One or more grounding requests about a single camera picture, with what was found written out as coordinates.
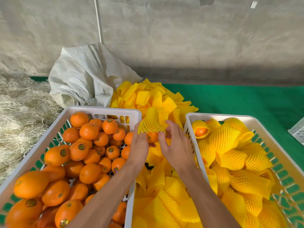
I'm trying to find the green mat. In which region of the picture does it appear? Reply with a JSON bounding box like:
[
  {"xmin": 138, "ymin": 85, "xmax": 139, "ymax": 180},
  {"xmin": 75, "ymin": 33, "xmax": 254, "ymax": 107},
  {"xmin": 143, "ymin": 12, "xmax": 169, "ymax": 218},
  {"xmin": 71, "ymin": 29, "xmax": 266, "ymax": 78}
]
[{"xmin": 30, "ymin": 76, "xmax": 304, "ymax": 175}]

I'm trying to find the white perforated plastic basket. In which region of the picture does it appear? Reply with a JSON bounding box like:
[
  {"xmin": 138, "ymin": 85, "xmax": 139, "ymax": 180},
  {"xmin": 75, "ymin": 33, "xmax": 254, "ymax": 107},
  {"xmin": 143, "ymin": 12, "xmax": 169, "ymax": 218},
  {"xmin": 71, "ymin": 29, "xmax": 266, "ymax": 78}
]
[{"xmin": 287, "ymin": 117, "xmax": 304, "ymax": 146}]

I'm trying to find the person's right forearm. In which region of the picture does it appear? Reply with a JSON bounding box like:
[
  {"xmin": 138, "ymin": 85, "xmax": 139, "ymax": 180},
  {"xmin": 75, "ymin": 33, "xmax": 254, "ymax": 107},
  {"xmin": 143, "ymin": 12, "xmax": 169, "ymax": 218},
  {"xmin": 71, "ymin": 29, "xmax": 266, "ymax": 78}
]
[{"xmin": 176, "ymin": 163, "xmax": 242, "ymax": 228}]

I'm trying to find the white wall pipe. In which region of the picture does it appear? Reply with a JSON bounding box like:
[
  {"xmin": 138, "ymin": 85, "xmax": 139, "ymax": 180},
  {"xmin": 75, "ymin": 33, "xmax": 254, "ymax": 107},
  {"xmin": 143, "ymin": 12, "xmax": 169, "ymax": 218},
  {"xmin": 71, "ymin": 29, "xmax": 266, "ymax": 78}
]
[{"xmin": 93, "ymin": 0, "xmax": 104, "ymax": 44}]

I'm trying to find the bare orange fruit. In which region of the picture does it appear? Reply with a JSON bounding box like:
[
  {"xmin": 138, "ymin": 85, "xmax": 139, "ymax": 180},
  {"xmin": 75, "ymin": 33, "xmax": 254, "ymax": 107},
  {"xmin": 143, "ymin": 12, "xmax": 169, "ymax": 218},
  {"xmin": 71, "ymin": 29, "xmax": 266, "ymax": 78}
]
[{"xmin": 146, "ymin": 131, "xmax": 159, "ymax": 144}]

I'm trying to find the pile of straw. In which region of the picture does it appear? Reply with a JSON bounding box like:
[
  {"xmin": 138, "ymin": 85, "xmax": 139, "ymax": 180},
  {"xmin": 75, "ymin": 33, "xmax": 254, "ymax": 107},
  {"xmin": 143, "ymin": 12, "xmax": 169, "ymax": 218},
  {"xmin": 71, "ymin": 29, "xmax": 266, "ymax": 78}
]
[{"xmin": 0, "ymin": 73, "xmax": 64, "ymax": 186}]

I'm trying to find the pile of stickered oranges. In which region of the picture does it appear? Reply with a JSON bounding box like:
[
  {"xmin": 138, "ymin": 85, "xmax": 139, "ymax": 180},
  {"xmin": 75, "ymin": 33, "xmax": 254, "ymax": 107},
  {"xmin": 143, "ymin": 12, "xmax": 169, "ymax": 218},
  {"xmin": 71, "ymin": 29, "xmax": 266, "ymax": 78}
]
[{"xmin": 4, "ymin": 111, "xmax": 135, "ymax": 228}]

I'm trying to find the yellow foam net sleeve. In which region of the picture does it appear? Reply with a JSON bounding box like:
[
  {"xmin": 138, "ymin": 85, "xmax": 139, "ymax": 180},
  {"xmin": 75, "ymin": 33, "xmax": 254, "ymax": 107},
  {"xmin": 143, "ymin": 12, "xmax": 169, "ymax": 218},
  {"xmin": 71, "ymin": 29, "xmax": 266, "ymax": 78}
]
[{"xmin": 137, "ymin": 107, "xmax": 167, "ymax": 135}]

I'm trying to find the person's left forearm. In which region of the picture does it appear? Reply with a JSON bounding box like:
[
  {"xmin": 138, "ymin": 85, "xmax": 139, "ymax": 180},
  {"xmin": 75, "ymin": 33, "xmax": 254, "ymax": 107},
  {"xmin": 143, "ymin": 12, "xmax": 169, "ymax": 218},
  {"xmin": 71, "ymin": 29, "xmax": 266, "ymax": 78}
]
[{"xmin": 66, "ymin": 162, "xmax": 138, "ymax": 228}]

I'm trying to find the person's left hand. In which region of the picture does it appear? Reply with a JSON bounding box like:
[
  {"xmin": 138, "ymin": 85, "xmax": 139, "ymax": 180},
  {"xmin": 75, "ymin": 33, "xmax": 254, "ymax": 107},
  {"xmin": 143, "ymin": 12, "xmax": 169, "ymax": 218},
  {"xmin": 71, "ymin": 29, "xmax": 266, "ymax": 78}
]
[{"xmin": 128, "ymin": 120, "xmax": 157, "ymax": 171}]

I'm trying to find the white plastic crate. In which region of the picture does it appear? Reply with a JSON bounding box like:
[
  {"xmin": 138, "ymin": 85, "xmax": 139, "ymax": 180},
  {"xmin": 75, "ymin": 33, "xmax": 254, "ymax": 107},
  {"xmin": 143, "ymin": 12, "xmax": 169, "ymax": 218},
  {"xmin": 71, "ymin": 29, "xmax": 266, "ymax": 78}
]
[
  {"xmin": 184, "ymin": 112, "xmax": 304, "ymax": 228},
  {"xmin": 0, "ymin": 105, "xmax": 142, "ymax": 228}
]

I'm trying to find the heap of net-wrapped oranges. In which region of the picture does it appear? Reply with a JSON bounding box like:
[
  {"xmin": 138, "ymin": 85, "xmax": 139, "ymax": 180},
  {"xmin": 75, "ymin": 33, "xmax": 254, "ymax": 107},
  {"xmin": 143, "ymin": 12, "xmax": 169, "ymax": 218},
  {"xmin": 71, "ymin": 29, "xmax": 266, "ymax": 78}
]
[{"xmin": 191, "ymin": 117, "xmax": 289, "ymax": 228}]

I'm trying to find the white woven sack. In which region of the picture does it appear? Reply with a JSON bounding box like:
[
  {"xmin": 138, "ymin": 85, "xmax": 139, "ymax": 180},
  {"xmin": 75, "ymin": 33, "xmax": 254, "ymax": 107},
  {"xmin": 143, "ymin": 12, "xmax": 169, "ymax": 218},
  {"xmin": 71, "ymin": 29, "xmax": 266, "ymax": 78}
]
[{"xmin": 48, "ymin": 42, "xmax": 143, "ymax": 109}]

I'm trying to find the person's right hand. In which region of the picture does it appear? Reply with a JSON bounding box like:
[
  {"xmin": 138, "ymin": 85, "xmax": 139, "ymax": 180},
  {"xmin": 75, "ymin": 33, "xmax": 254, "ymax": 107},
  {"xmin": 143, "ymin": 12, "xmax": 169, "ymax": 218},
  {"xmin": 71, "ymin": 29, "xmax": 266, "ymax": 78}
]
[{"xmin": 158, "ymin": 120, "xmax": 198, "ymax": 171}]

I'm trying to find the pile of empty foam nets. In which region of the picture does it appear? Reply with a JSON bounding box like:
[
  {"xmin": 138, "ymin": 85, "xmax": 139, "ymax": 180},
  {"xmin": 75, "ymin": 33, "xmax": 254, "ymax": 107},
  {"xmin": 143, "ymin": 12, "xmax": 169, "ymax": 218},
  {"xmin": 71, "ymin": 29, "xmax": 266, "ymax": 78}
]
[{"xmin": 110, "ymin": 78, "xmax": 204, "ymax": 228}]

